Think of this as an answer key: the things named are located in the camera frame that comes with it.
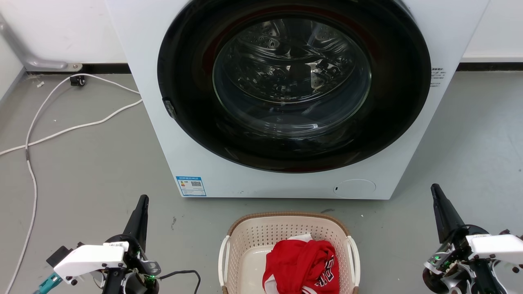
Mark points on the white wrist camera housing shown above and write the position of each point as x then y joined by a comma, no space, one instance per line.
496,247
90,259

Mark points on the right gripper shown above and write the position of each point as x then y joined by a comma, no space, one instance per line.
447,261

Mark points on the blue white energy label sticker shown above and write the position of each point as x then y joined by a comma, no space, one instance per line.
191,186

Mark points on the small black wall plug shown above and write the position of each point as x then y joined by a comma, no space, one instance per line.
77,80

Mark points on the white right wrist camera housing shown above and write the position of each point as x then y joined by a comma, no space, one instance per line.
496,247

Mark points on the round white filter cover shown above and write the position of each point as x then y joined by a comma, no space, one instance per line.
354,189

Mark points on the grey wall pipe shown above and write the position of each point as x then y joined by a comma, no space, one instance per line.
24,55

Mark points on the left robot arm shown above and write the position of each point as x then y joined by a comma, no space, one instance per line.
111,283

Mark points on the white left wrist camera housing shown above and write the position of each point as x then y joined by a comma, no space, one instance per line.
90,259

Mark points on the red sports jersey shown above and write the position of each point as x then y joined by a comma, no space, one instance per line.
300,263

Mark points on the round black glass washer door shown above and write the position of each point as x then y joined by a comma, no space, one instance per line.
192,81

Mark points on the beige perforated plastic laundry basket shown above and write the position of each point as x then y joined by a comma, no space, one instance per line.
253,237

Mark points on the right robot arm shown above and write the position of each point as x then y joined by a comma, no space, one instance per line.
488,279

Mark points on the white front-loading washing machine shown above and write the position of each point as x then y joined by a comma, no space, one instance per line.
163,122

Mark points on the white garment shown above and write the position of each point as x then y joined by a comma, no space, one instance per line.
301,237

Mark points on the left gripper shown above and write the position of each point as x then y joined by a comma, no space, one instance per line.
137,261

